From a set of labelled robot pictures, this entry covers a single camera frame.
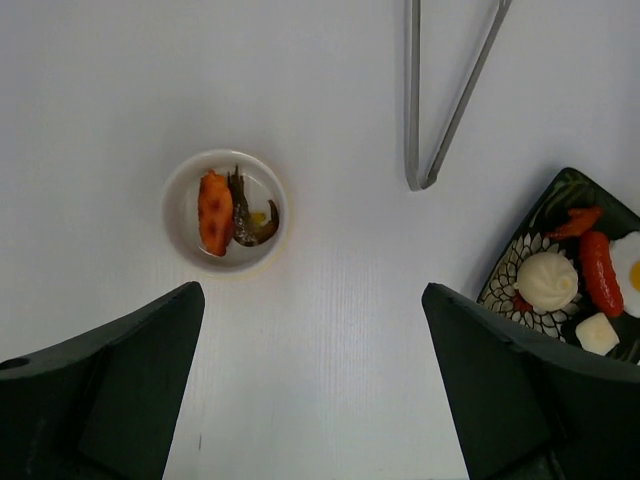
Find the black patterned square plate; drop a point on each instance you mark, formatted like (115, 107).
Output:
(569, 189)

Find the cream tofu block toy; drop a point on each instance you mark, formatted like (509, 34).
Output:
(597, 335)

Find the red sausage toy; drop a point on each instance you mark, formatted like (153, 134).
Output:
(597, 269)

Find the small red shrimp toy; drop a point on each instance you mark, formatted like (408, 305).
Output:
(580, 221)

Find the orange fried cutlet toy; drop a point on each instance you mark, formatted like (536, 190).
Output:
(215, 213)

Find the cream pink lunch box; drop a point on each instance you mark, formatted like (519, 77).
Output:
(180, 211)

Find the fried egg toy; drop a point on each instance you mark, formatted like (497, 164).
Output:
(625, 260)

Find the white steamed bun toy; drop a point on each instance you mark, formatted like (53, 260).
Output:
(547, 281)

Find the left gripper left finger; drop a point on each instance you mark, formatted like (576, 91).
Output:
(103, 404)

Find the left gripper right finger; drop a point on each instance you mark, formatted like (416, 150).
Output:
(527, 406)

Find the metal tongs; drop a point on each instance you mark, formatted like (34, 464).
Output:
(446, 46)

